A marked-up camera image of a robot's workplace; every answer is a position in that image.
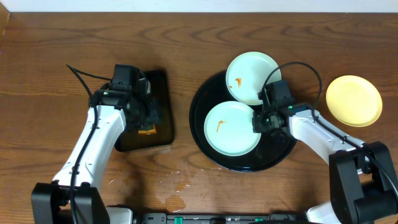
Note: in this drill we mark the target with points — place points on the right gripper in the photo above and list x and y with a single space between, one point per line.
258 126

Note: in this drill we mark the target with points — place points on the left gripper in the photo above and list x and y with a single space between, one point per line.
152 112

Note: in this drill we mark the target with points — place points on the orange green scrub sponge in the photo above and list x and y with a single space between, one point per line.
147 129

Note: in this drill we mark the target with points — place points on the light blue plate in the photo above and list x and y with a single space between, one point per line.
228 129
246 75

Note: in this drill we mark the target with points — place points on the yellow plate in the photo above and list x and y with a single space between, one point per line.
354 101

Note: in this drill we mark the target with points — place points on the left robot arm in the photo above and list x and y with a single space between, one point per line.
73 196

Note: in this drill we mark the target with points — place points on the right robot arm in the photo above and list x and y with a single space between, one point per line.
363 182

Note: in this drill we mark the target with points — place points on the black round tray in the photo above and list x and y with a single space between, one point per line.
270 150

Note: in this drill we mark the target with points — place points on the black rectangular tray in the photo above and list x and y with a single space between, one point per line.
164 131

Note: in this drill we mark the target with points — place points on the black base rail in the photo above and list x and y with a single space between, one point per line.
162 218

